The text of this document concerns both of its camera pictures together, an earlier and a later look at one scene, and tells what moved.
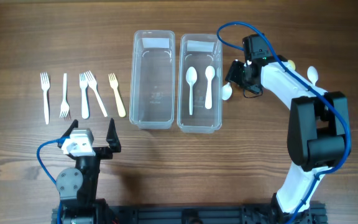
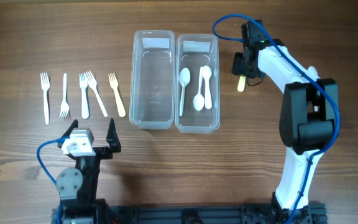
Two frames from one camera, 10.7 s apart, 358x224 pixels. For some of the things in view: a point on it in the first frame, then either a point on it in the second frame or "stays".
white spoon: x=312 y=74 stays
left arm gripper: x=99 y=151 stays
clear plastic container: x=152 y=89 stays
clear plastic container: x=199 y=51 stays
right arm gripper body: x=237 y=72 -> x=239 y=65
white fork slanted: x=92 y=83 stays
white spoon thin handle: x=191 y=77 -> x=184 y=77
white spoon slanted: x=227 y=91 -> x=198 y=101
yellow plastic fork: x=114 y=83 stays
